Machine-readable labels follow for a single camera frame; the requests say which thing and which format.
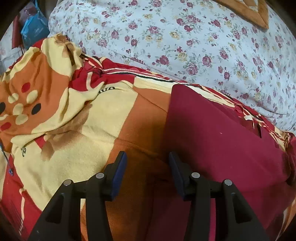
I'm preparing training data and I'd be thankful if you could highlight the dark red sweater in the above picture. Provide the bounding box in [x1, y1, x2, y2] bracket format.
[138, 83, 296, 241]

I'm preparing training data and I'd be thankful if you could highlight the orange red patterned blanket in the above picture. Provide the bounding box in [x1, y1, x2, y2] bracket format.
[0, 33, 296, 241]

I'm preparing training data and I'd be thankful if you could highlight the white floral quilt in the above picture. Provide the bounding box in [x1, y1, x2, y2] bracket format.
[49, 1, 295, 132]

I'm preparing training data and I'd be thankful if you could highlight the blue plastic bag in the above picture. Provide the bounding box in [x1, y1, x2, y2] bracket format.
[21, 10, 50, 49]

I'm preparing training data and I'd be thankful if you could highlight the brown plush pillow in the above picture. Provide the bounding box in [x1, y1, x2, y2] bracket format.
[216, 0, 269, 30]

